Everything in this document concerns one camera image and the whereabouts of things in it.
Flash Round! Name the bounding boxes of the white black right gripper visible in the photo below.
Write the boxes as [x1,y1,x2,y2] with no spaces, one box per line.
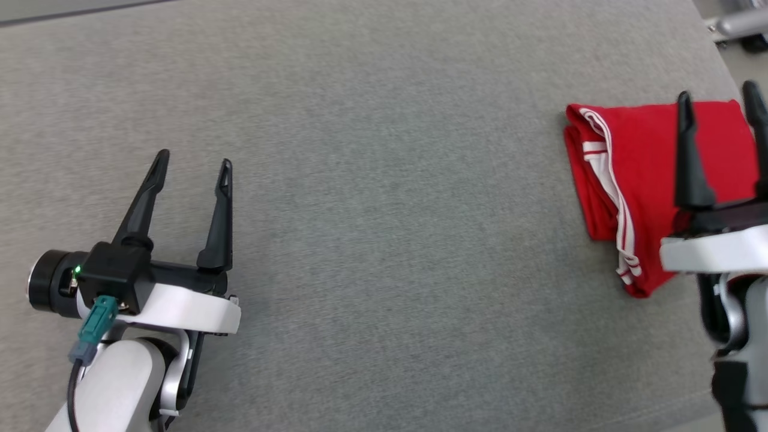
[660,80,768,274]

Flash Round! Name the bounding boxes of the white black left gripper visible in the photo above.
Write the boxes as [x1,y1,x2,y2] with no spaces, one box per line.
[112,149,241,335]

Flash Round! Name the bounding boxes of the red white basketball jersey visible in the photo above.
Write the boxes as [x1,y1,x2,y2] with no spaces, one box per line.
[564,99,763,299]

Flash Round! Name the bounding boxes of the grey metal frame leg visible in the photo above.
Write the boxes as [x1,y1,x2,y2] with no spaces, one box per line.
[705,5,768,52]

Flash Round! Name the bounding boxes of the left cable with teal plug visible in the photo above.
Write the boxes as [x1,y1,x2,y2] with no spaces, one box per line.
[66,294,119,432]

